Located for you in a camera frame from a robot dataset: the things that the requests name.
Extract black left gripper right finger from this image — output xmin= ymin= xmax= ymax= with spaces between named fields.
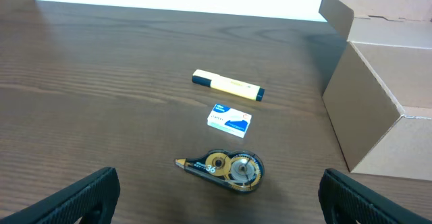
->
xmin=318 ymin=168 xmax=431 ymax=224

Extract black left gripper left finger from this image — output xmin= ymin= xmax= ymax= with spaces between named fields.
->
xmin=1 ymin=167 xmax=120 ymax=224

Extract white blue staples box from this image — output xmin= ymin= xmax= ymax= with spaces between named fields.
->
xmin=207 ymin=103 xmax=252 ymax=138

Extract black gold correction tape dispenser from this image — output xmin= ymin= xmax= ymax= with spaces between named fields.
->
xmin=174 ymin=149 xmax=265 ymax=194

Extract brown cardboard box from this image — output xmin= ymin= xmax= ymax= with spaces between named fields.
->
xmin=319 ymin=0 xmax=431 ymax=180

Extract yellow highlighter pen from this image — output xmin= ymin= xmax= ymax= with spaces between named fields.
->
xmin=192 ymin=69 xmax=265 ymax=101

